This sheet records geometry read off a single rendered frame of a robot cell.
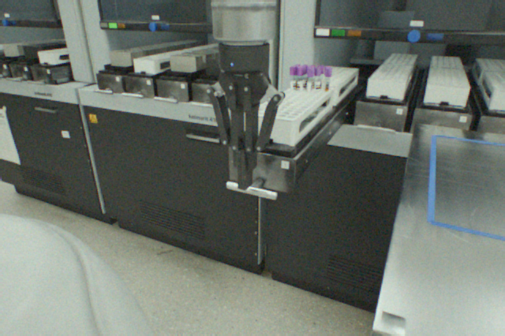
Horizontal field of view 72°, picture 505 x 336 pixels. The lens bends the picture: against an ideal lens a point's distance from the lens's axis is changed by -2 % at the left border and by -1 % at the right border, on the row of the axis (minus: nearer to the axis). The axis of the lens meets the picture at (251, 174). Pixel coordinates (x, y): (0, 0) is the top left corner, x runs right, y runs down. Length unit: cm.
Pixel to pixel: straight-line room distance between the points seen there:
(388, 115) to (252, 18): 63
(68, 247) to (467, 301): 32
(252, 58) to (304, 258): 95
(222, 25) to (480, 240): 41
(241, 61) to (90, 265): 39
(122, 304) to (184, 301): 131
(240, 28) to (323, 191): 77
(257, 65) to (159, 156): 99
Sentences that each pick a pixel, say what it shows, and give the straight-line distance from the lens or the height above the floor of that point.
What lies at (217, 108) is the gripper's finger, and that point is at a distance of 57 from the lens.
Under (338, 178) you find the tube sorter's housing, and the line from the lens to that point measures 113.
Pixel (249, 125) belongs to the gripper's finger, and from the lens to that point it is 55.
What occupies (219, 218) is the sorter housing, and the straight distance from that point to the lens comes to 141.
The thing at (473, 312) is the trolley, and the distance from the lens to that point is 37.
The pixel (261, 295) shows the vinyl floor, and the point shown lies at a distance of 149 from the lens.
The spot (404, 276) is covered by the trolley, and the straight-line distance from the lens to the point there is 38.
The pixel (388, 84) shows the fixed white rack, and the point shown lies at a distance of 106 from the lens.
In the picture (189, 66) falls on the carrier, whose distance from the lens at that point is 134.
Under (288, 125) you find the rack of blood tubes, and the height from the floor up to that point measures 85.
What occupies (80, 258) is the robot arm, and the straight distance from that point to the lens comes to 18.
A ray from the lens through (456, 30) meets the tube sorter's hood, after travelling 107.
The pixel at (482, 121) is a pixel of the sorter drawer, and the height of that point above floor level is 79.
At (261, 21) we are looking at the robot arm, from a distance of 51.
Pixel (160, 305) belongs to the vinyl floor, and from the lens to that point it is 149.
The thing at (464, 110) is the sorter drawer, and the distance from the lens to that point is 104.
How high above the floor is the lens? 106
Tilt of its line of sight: 26 degrees down
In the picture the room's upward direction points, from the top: straight up
